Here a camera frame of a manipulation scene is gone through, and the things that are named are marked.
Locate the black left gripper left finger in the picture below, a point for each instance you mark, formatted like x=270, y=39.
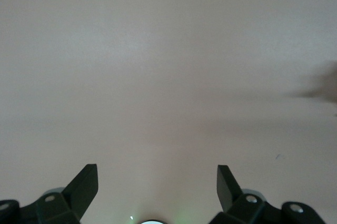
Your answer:
x=84, y=189

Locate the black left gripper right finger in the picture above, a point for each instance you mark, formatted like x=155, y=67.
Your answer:
x=227, y=189

